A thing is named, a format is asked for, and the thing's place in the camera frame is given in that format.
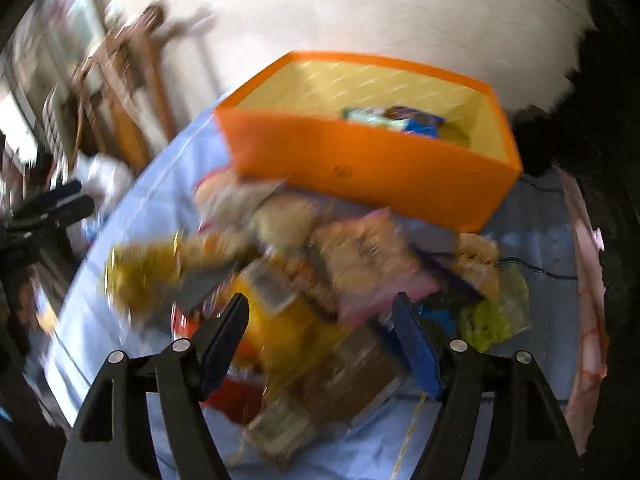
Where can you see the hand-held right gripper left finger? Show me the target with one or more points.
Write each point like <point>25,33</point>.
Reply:
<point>225,345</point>

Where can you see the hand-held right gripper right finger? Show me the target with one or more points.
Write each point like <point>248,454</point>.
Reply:
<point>415,345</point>

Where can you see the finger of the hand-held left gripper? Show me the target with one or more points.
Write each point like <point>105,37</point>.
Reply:
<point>57,194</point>
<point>60,216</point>

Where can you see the green snack packet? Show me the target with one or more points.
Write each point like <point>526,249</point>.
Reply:
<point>492,315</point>

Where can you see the pile of mixed snack bags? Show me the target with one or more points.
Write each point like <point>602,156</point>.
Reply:
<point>300,280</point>

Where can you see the orange box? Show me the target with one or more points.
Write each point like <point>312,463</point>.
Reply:
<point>370,170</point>

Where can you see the blue striped bedsheet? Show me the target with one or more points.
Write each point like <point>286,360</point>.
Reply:
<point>150,210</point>

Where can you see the wooden chair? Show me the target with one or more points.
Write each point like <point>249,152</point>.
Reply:
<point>125,85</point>

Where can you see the pink patterned cloth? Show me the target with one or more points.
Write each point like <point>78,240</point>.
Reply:
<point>587,310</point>

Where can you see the blue snack packet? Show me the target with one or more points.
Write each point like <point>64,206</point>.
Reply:
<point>425,125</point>

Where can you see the snack packets inside box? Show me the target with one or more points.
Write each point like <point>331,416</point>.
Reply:
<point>370,117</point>

